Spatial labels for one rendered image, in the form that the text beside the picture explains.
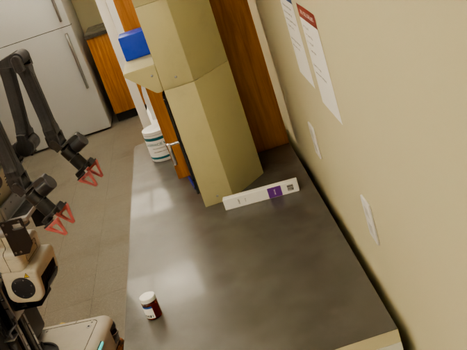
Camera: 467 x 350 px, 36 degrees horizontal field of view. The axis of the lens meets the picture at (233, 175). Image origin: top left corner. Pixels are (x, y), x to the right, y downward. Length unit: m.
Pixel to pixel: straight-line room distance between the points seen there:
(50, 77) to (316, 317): 5.99
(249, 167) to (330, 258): 0.74
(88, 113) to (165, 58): 5.18
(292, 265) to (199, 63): 0.83
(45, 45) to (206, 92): 5.06
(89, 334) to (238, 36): 1.59
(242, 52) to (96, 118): 4.87
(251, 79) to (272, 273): 1.04
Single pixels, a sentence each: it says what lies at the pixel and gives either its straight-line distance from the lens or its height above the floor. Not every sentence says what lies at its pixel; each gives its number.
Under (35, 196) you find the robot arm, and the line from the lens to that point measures 2.80.
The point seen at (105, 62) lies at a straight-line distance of 7.64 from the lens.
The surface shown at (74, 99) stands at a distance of 7.63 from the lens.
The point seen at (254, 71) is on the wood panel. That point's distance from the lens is 2.93.
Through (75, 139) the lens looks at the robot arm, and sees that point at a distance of 3.14.
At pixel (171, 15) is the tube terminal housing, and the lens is 2.48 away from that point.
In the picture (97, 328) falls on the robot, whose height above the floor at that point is 0.28.
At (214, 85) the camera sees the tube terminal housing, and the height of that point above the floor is 1.36.
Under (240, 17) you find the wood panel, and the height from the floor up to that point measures 1.50.
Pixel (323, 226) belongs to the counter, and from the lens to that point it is 2.30.
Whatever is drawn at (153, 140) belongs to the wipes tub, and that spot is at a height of 1.05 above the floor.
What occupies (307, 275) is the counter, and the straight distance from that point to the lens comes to 2.08.
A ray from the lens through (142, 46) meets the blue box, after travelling 2.70.
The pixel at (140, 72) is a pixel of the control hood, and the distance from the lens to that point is 2.52.
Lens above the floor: 2.02
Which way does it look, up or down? 22 degrees down
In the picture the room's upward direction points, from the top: 19 degrees counter-clockwise
